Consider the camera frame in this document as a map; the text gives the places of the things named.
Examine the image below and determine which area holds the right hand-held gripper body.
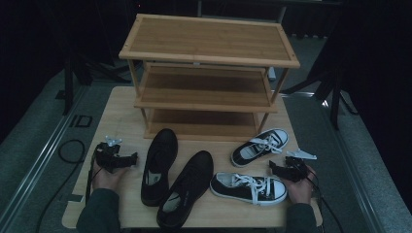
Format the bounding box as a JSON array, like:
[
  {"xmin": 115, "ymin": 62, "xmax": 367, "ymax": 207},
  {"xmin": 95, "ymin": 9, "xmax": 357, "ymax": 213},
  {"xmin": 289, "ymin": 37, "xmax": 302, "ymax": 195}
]
[{"xmin": 280, "ymin": 148, "xmax": 319, "ymax": 183}]

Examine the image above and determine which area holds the wooden shoe rack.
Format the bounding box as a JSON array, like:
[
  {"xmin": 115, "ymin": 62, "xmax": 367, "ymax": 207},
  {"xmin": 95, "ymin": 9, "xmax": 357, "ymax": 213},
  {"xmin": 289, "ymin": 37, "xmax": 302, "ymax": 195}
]
[{"xmin": 118, "ymin": 13, "xmax": 301, "ymax": 144}]

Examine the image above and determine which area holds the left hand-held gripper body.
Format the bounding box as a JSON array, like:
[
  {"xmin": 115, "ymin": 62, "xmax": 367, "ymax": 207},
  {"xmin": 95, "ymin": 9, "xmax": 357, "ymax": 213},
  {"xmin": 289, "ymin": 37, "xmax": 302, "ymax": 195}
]
[{"xmin": 93, "ymin": 135, "xmax": 126, "ymax": 174}]

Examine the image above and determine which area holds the metal floor rail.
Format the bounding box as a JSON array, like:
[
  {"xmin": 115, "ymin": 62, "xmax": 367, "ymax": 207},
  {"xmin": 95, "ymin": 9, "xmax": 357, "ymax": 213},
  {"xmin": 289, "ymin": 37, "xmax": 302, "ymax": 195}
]
[
  {"xmin": 281, "ymin": 91, "xmax": 385, "ymax": 233},
  {"xmin": 0, "ymin": 84, "xmax": 91, "ymax": 229}
]

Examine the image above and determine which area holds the grey metal frame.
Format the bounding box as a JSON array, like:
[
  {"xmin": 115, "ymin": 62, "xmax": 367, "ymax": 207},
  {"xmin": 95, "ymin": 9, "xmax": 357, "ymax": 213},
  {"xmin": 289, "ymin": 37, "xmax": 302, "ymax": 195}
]
[{"xmin": 196, "ymin": 0, "xmax": 344, "ymax": 24}]

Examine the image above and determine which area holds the person's left hand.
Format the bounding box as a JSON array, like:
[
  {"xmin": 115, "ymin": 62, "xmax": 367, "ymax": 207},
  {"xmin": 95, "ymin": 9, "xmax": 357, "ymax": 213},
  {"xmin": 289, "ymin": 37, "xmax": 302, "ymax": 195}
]
[{"xmin": 91, "ymin": 159, "xmax": 131, "ymax": 192}]

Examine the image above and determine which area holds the left hand-held gripper cable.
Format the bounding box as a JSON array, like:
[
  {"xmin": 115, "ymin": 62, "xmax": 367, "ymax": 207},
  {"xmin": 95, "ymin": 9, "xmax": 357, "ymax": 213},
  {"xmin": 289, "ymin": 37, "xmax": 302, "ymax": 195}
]
[{"xmin": 84, "ymin": 145, "xmax": 102, "ymax": 206}]

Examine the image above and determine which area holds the small white object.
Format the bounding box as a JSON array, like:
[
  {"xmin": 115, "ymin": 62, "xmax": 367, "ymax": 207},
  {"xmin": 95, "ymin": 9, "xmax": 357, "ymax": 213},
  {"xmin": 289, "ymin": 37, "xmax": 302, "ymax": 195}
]
[{"xmin": 266, "ymin": 66, "xmax": 278, "ymax": 82}]

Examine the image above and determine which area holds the black floor cable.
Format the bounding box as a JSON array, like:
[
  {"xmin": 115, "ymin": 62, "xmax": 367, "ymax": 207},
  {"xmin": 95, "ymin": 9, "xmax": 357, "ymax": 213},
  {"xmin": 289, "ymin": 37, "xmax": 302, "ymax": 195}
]
[{"xmin": 34, "ymin": 139, "xmax": 86, "ymax": 233}]

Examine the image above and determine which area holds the hand-held gripper cable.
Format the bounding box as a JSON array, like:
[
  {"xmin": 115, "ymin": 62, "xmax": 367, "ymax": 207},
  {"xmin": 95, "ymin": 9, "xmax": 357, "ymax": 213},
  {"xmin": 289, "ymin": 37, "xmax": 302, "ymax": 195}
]
[
  {"xmin": 84, "ymin": 145, "xmax": 102, "ymax": 206},
  {"xmin": 304, "ymin": 168, "xmax": 345, "ymax": 233}
]

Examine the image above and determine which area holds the right hand-held gripper cable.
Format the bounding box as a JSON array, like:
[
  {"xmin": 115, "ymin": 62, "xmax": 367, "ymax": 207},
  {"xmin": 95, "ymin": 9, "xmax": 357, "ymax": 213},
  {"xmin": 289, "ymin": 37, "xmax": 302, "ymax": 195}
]
[{"xmin": 304, "ymin": 168, "xmax": 345, "ymax": 233}]

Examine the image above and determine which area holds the person's right hand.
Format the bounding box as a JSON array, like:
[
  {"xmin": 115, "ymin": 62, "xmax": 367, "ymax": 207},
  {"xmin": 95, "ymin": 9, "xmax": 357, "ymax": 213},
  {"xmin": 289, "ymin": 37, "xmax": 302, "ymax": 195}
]
[{"xmin": 285, "ymin": 165, "xmax": 317, "ymax": 205}]

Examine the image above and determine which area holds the black shoe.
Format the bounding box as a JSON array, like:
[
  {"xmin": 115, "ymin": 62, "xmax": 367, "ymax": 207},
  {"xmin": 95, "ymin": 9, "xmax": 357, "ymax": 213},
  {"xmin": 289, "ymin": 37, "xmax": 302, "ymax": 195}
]
[
  {"xmin": 155, "ymin": 150, "xmax": 215, "ymax": 231},
  {"xmin": 140, "ymin": 127, "xmax": 180, "ymax": 208}
]

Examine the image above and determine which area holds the black and white sneaker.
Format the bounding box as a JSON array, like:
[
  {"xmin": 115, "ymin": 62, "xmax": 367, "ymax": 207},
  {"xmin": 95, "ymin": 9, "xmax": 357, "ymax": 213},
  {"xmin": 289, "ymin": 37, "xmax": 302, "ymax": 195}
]
[
  {"xmin": 229, "ymin": 127, "xmax": 290, "ymax": 169},
  {"xmin": 209, "ymin": 171, "xmax": 289, "ymax": 207}
]

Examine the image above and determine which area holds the black metal stand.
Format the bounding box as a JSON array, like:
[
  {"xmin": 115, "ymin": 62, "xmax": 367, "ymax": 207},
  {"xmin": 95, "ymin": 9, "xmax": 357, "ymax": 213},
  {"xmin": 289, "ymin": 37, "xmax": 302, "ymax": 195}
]
[
  {"xmin": 62, "ymin": 48, "xmax": 131, "ymax": 117},
  {"xmin": 281, "ymin": 64, "xmax": 360, "ymax": 131}
]

